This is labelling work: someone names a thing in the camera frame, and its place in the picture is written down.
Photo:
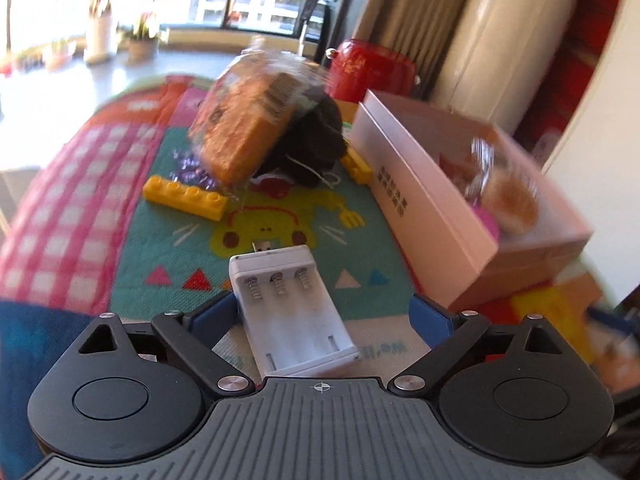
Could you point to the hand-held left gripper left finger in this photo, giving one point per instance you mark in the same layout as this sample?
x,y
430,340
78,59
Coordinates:
x,y
216,316

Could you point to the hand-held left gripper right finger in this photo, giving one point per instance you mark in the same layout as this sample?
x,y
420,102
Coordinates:
x,y
425,321

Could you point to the white battery charger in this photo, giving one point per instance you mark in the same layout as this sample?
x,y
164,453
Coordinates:
x,y
295,310

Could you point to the long yellow building brick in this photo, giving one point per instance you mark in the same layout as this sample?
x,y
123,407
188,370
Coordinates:
x,y
185,199

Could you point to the pink cardboard box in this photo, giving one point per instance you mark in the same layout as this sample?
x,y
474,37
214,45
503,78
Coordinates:
x,y
425,185

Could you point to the short yellow building brick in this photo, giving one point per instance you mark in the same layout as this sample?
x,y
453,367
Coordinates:
x,y
357,166

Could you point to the bagged orange cake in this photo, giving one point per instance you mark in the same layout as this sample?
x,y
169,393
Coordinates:
x,y
240,125

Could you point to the black plush toy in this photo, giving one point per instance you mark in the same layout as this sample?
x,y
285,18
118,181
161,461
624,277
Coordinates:
x,y
320,140

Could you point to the bagged round bun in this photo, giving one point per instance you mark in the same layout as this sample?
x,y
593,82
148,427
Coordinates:
x,y
510,200

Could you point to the colourful printed play mat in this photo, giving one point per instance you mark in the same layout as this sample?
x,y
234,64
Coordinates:
x,y
75,185

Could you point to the red round container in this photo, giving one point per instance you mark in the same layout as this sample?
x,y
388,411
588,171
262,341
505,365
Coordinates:
x,y
370,70

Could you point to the potted pink orchid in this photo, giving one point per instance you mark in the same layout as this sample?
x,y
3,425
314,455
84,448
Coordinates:
x,y
142,42

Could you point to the white cylindrical air conditioner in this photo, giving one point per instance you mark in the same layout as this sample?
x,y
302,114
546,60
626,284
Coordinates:
x,y
510,35

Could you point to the small oval white planter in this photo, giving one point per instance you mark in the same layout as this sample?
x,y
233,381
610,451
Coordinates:
x,y
57,57

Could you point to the red striped panel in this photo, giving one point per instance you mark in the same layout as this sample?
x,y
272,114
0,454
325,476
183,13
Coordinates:
x,y
580,60

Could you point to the tall plant in white pot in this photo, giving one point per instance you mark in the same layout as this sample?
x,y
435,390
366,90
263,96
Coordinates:
x,y
101,35

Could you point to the beige curtain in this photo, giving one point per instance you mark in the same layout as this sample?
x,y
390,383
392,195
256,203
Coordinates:
x,y
415,10

